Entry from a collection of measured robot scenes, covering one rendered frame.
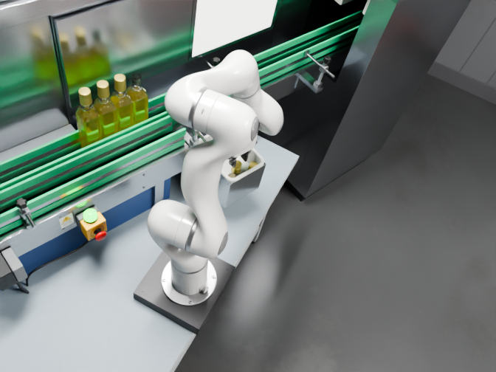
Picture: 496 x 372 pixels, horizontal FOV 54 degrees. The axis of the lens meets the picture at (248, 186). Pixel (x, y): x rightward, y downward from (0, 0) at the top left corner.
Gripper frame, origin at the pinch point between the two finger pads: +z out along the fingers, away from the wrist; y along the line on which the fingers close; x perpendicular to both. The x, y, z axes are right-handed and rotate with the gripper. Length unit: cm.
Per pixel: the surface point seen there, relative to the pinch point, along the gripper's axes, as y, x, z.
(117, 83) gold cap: 33, -25, -32
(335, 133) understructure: -72, -5, 33
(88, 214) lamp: 56, -7, -2
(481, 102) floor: -262, 1, 101
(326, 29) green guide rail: -72, -31, -10
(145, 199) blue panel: 31.5, -12.7, 17.6
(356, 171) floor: -123, -6, 101
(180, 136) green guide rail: 17.4, -12.7, -9.9
